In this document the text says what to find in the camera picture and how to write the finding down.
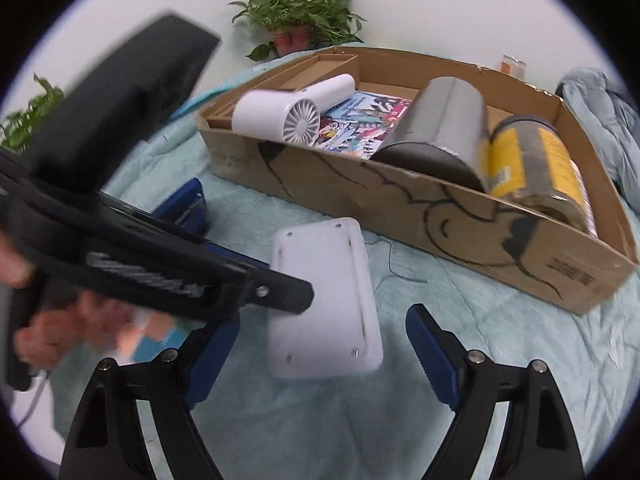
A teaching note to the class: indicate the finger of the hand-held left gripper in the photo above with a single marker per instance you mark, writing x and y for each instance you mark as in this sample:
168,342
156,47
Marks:
280,292
185,205

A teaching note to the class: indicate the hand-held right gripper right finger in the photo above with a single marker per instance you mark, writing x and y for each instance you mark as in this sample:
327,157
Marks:
430,350

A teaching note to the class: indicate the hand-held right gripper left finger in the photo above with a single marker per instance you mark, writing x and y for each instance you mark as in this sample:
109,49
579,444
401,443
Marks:
210,360

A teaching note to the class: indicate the white rectangular plastic box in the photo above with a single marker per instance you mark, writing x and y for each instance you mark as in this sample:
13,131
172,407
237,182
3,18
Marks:
320,300

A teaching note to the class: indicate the large cardboard box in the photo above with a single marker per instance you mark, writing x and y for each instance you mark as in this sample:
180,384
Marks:
350,195

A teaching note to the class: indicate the colourful board game box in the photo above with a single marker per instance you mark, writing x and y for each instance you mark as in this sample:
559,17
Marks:
360,130

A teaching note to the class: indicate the person's left hand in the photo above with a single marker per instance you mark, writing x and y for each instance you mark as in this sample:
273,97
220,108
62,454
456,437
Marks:
55,325

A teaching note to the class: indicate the teal fleece blanket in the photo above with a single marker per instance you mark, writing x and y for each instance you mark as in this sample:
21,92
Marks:
325,425

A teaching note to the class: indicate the white handheld fan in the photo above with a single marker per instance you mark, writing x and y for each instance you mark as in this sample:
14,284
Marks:
295,110

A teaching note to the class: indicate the green leafy potted plant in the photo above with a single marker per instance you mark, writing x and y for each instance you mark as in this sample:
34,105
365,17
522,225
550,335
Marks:
25,120

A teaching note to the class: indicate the yellow label jar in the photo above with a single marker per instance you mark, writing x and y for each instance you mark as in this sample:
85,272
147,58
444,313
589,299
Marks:
540,170

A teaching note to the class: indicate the potted plant in red pot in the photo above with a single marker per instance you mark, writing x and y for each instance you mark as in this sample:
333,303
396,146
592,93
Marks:
295,15

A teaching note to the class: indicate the grey cylinder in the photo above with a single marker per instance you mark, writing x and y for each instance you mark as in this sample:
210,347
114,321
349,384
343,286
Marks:
435,130

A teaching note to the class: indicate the grey-blue cloth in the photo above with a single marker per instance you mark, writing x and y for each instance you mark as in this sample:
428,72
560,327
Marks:
600,120

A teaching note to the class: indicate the small orange jar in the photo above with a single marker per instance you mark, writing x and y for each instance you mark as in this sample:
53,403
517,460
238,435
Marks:
512,66

